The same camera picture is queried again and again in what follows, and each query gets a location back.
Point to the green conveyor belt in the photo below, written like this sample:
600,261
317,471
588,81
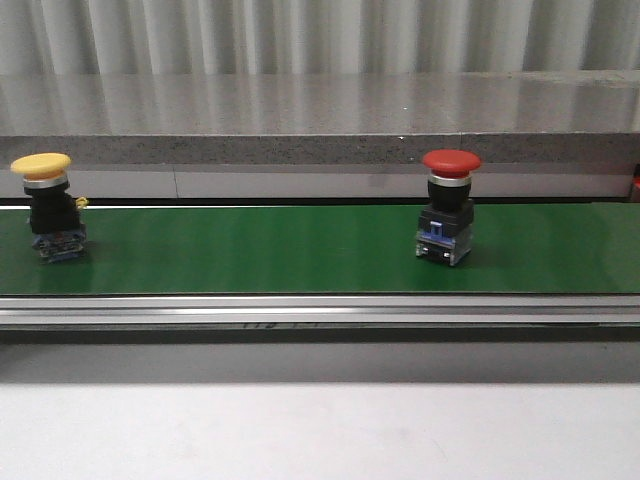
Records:
517,248

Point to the grey speckled stone counter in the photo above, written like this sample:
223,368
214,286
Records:
195,136

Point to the white pleated curtain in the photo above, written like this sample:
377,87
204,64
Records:
343,37

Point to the aluminium conveyor side rail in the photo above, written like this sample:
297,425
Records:
172,312

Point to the red object at right edge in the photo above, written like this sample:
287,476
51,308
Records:
635,188

